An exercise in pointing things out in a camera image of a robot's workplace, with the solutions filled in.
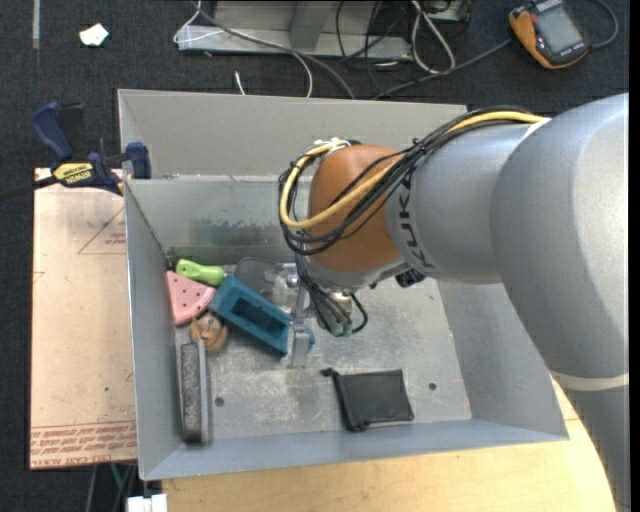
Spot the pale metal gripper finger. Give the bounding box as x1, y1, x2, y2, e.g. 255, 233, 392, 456
288, 322, 313, 370

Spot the grey metal bin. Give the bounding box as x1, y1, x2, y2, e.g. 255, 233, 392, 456
117, 88, 570, 482

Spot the clear glass thing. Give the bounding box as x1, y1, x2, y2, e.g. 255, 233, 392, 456
233, 256, 302, 314

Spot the teal hollow box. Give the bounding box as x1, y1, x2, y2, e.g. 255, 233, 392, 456
207, 275, 317, 358

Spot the black cloth pouch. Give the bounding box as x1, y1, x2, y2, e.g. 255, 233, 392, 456
319, 367, 416, 434

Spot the brown toy animal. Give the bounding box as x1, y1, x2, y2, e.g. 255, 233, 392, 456
188, 313, 230, 353

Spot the dark grey flat block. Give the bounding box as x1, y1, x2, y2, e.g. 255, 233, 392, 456
175, 340, 211, 445

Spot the pink wedge with holes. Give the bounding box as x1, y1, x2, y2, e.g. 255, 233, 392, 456
165, 270, 218, 328

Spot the brown cardboard board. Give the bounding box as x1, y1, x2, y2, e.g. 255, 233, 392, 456
29, 167, 139, 471

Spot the black cylinder on white bracket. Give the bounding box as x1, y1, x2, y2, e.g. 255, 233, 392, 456
394, 268, 426, 289

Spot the green tool handle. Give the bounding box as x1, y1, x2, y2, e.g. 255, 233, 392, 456
174, 257, 228, 288

